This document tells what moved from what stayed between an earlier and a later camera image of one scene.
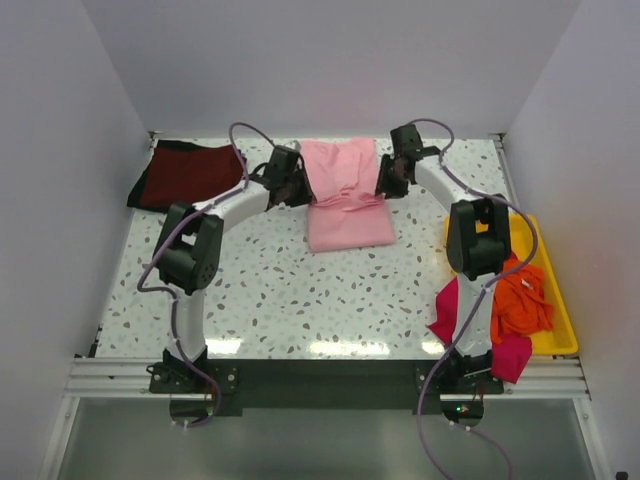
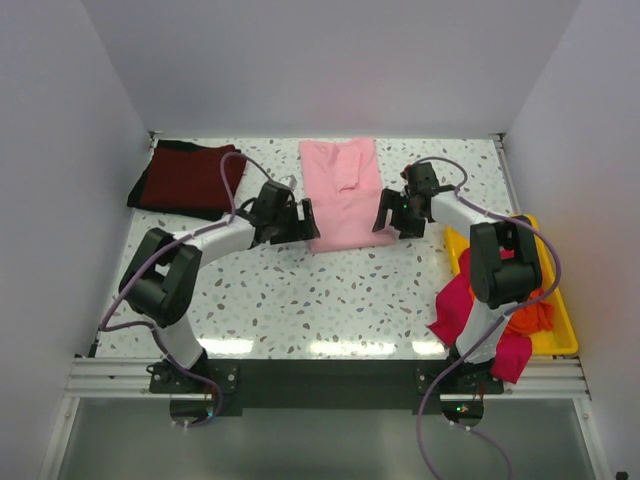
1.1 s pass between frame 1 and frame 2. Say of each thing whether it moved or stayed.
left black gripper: moved
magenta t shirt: stayed
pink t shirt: stayed
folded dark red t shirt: stayed
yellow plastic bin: stayed
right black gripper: moved
